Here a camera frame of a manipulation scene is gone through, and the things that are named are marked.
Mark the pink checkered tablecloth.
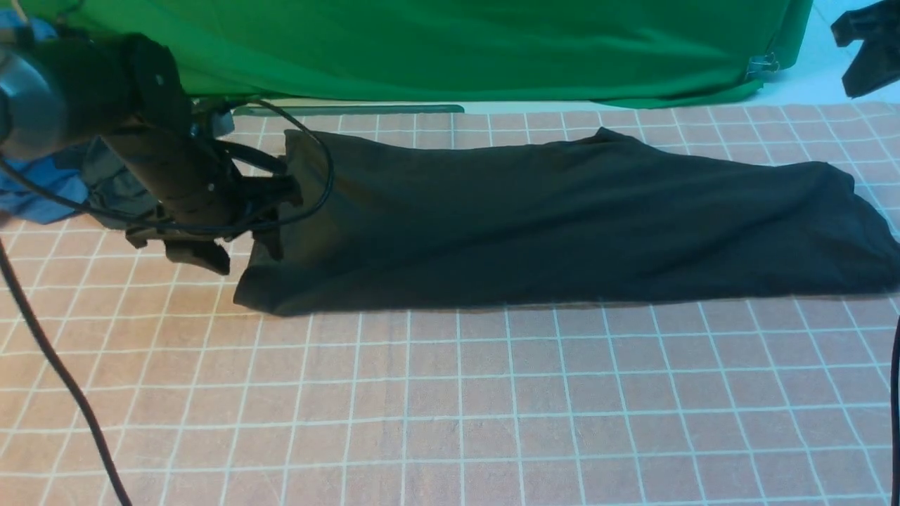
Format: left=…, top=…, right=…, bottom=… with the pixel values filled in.
left=0, top=102, right=900, bottom=506

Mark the clear binder clip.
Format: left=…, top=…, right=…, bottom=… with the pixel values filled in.
left=745, top=52, right=780, bottom=79

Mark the green backdrop cloth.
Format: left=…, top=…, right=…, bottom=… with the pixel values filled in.
left=21, top=1, right=812, bottom=109

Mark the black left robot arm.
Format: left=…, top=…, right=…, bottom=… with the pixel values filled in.
left=2, top=28, right=303, bottom=275

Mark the dark gray long-sleeve shirt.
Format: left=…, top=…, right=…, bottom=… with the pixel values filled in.
left=233, top=129, right=899, bottom=316

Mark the blue crumpled garment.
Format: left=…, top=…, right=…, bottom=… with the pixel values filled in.
left=0, top=11, right=92, bottom=225

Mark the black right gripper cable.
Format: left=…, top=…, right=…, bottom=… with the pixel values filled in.
left=889, top=316, right=900, bottom=506

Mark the green flat ruler strip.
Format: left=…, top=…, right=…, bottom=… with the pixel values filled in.
left=272, top=103, right=464, bottom=117

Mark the dark gray crumpled garment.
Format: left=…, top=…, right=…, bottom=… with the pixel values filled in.
left=74, top=140, right=158, bottom=219

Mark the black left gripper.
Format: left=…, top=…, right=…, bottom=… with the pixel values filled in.
left=102, top=35, right=303, bottom=276

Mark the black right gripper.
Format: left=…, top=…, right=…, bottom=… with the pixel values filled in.
left=830, top=1, right=899, bottom=99

